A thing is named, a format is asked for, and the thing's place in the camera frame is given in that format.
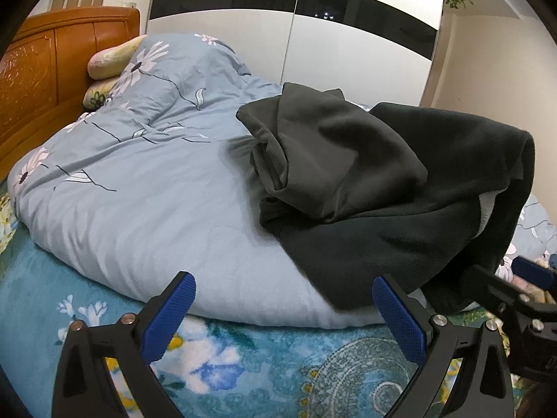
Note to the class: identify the teal floral bed sheet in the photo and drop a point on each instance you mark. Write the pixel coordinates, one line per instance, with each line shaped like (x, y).
(261, 365)

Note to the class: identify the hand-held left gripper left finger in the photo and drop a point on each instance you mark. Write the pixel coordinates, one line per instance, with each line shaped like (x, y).
(169, 315)

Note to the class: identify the wooden headboard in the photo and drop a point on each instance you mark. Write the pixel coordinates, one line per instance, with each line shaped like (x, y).
(43, 74)

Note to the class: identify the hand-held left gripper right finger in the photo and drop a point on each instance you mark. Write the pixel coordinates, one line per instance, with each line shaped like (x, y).
(400, 322)

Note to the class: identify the pale floral pillow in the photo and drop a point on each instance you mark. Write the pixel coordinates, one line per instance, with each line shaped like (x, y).
(95, 96)
(108, 59)

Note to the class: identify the light blue floral duvet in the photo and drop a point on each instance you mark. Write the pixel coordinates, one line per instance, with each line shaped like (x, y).
(152, 183)

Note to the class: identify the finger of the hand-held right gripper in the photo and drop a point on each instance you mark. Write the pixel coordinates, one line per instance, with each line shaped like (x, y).
(531, 272)
(489, 285)

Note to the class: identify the white wardrobe with black stripe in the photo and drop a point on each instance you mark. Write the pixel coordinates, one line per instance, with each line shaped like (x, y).
(261, 52)

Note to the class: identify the beige wall switch row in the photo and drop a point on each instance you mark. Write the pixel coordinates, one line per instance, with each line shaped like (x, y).
(76, 0)

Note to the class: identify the black fleece garment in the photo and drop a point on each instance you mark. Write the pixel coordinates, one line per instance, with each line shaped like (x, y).
(413, 248)

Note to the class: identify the dark grey pants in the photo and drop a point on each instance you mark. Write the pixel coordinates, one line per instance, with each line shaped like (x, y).
(339, 148)

